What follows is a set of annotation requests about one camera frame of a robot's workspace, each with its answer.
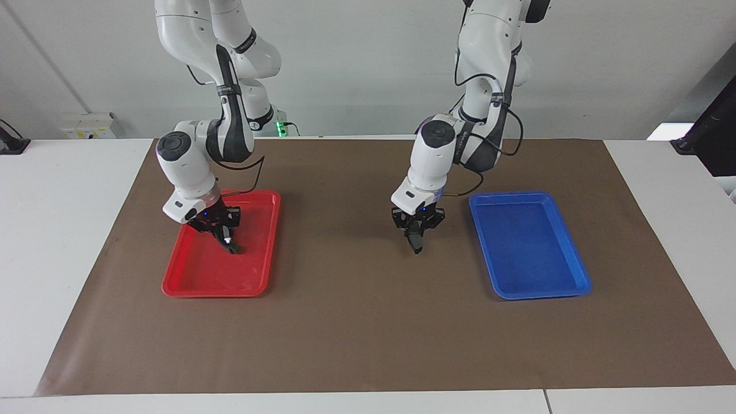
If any curved brake shoe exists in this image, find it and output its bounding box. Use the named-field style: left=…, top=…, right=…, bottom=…
left=217, top=227, right=243, bottom=255

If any red plastic tray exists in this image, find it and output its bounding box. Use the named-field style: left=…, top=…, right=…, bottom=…
left=162, top=190, right=281, bottom=298

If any brown paper table mat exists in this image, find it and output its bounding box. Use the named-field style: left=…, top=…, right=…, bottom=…
left=33, top=138, right=736, bottom=397

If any blue plastic tray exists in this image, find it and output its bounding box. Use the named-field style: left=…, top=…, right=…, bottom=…
left=469, top=191, right=593, bottom=301

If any black clamp device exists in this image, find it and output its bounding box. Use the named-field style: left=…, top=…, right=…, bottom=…
left=0, top=119, right=30, bottom=155

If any black monitor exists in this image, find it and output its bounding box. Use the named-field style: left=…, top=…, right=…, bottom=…
left=670, top=75, right=736, bottom=178

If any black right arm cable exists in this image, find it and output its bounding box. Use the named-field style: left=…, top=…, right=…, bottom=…
left=185, top=43, right=266, bottom=199

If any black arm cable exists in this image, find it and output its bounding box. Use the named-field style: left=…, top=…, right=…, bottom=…
left=446, top=34, right=525, bottom=199
left=185, top=43, right=266, bottom=199

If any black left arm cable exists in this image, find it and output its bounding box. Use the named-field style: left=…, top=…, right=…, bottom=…
left=446, top=34, right=525, bottom=199

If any white wall socket box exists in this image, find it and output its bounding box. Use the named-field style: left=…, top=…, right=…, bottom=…
left=60, top=112, right=118, bottom=140

